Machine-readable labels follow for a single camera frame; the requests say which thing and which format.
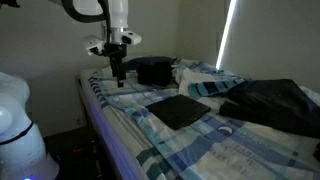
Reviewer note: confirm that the blue plaid bed sheet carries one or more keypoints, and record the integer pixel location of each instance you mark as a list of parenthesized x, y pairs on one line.
[(213, 150)]

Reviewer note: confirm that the large black garment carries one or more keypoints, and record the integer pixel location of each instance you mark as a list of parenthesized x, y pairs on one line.
[(276, 103)]

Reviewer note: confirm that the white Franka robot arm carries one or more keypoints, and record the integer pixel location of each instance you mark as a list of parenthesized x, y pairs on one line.
[(118, 13)]

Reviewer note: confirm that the teal striped cloth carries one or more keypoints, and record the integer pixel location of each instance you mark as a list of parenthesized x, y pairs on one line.
[(210, 87)]

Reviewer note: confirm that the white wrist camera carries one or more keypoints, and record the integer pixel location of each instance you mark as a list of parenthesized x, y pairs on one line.
[(92, 44)]

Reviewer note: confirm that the black bag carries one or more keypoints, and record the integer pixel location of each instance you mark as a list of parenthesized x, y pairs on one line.
[(155, 75)]

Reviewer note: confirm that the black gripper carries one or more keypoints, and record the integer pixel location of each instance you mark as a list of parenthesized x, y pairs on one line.
[(116, 55)]

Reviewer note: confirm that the white cloth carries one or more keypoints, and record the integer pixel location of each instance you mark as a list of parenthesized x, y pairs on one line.
[(191, 78)]

